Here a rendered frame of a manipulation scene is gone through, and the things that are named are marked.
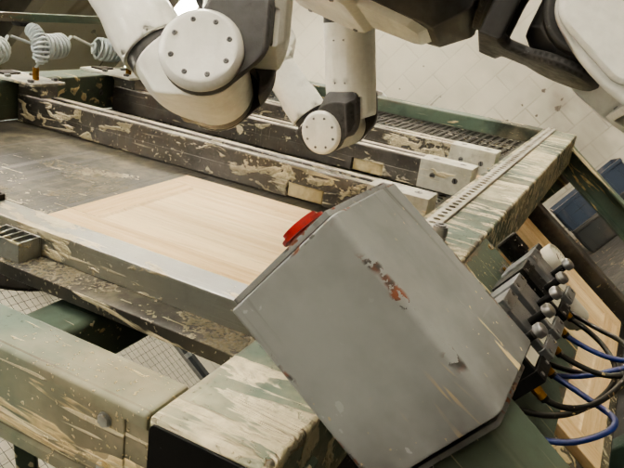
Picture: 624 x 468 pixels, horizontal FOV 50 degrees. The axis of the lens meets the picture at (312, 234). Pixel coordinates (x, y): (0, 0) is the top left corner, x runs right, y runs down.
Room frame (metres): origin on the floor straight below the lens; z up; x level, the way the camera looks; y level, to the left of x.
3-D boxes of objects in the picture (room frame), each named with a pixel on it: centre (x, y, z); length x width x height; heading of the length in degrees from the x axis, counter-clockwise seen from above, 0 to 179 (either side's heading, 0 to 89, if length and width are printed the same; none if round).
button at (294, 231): (0.51, 0.00, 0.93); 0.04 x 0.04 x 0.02
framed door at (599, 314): (1.91, -0.36, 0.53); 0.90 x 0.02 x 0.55; 150
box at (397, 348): (0.51, 0.00, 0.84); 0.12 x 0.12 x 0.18; 60
